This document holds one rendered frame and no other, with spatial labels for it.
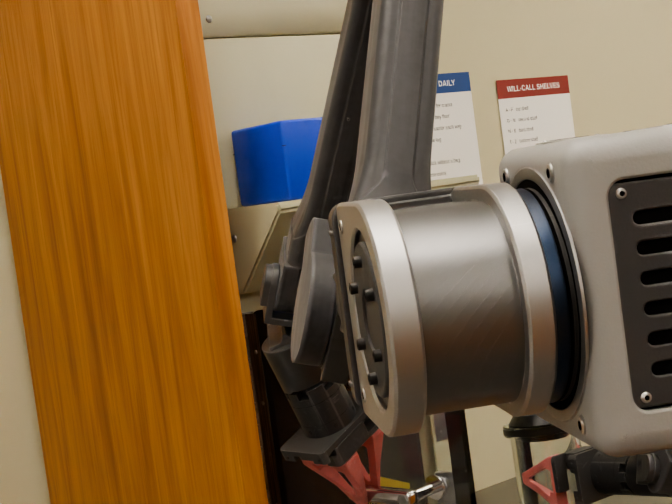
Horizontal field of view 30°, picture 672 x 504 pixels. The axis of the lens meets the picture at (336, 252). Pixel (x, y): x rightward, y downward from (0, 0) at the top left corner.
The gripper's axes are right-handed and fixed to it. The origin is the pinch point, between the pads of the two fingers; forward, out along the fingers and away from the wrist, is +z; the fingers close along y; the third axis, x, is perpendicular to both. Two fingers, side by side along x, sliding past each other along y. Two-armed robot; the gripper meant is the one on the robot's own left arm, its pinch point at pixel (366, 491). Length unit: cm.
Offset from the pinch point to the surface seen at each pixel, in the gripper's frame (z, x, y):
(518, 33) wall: -6, -56, -124
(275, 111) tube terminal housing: -32.3, -21.3, -29.4
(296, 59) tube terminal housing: -36, -21, -36
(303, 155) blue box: -29.4, -11.0, -21.5
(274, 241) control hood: -22.4, -13.8, -14.5
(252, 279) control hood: -18.8, -17.9, -12.4
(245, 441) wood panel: -6.6, -13.6, 1.4
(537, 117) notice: 10, -55, -119
